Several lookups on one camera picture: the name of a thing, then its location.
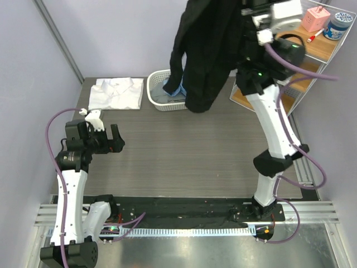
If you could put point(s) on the white slotted cable duct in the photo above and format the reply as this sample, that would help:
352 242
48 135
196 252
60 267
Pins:
145 232

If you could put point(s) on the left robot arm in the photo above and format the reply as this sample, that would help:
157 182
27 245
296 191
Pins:
74 239

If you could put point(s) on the pink cube power strip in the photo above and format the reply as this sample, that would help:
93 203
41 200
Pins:
315 18

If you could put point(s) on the white wire wooden shelf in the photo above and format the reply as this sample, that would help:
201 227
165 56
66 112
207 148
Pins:
319 52

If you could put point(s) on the aluminium frame rail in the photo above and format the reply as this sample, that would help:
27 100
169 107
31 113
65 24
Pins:
309 212

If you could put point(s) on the white plastic laundry basket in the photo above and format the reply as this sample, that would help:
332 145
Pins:
161 77

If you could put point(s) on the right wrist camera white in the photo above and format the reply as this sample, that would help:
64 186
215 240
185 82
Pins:
286 16

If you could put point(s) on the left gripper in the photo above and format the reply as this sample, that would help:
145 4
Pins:
114 145

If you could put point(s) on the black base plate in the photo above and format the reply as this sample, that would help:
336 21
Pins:
192 213

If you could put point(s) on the blue patterned jar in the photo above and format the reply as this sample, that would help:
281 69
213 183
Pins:
337 26

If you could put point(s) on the black long sleeve shirt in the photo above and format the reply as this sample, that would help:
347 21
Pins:
205 51

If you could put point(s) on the folded white shirt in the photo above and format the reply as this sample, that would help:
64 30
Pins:
116 94

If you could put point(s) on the grey shirt in basket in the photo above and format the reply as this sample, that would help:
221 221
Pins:
159 96

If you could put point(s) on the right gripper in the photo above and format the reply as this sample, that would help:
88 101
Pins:
254 8

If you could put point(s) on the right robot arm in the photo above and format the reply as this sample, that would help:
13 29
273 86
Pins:
258 74

